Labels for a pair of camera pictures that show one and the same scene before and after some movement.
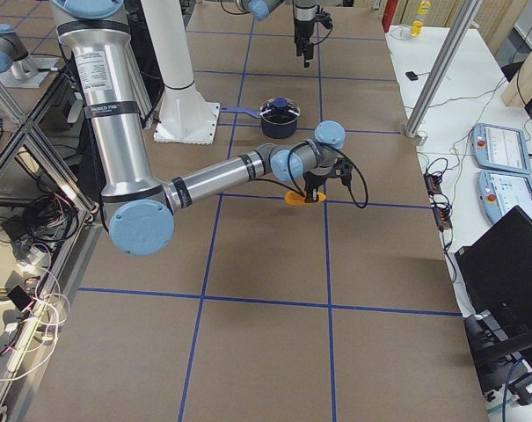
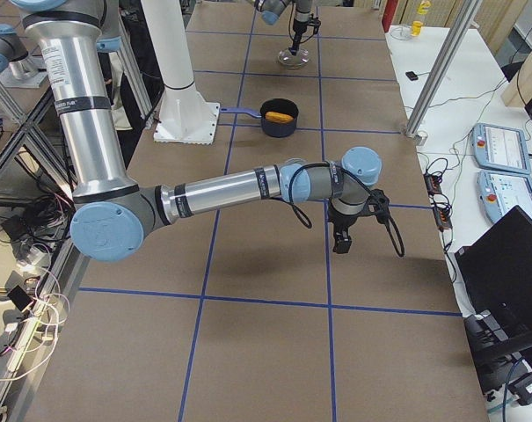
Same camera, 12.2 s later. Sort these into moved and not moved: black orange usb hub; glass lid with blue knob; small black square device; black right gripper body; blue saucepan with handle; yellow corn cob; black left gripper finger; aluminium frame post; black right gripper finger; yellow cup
Moved: glass lid with blue knob; black right gripper finger; black left gripper finger; yellow corn cob; black right gripper body
Not moved: aluminium frame post; yellow cup; small black square device; blue saucepan with handle; black orange usb hub
